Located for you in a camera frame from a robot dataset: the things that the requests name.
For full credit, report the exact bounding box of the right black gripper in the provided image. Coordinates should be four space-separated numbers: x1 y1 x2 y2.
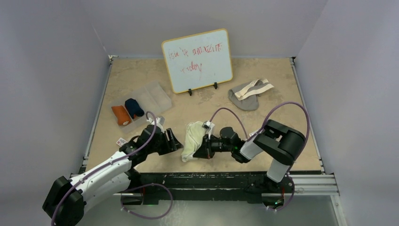
193 133 233 159

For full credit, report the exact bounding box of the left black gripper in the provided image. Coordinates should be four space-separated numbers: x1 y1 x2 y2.
146 128 182 155

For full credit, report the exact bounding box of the pale yellow underwear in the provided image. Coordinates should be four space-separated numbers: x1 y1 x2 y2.
181 121 206 162

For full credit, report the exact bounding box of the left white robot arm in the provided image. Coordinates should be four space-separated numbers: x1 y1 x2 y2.
42 124 183 226

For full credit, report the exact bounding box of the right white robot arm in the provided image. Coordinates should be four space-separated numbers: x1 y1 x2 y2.
193 120 307 192

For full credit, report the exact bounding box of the orange rolled underwear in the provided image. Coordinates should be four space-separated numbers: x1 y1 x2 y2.
111 105 132 126

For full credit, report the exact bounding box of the navy rolled underwear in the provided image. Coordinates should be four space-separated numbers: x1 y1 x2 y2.
125 98 144 119

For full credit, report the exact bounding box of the grey underwear with beige band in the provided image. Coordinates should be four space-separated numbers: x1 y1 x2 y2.
227 79 274 111

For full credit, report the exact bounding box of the small red white tag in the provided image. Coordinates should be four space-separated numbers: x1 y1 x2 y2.
116 137 127 147

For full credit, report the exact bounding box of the clear plastic divided tray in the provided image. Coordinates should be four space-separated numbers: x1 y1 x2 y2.
108 81 172 134

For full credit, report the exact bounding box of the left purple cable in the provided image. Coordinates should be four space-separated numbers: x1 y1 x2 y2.
50 111 173 226

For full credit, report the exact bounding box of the purple cable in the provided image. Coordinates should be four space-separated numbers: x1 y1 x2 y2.
208 101 310 213
50 111 173 226

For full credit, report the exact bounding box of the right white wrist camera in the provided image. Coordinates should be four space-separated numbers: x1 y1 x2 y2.
202 121 215 139

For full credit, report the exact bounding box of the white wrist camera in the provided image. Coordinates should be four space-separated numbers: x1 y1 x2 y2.
147 116 165 131
202 121 215 139

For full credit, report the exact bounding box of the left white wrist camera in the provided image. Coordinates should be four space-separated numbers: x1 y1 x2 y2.
147 116 165 131

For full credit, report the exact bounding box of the aluminium frame rail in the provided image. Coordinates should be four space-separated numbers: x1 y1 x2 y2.
55 156 347 226

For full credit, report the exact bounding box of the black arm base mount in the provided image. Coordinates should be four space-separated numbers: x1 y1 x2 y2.
119 171 295 207

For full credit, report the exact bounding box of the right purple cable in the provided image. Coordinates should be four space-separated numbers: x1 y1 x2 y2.
208 101 310 213

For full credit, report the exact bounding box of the whiteboard with yellow frame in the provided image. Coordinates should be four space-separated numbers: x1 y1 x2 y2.
161 29 233 94

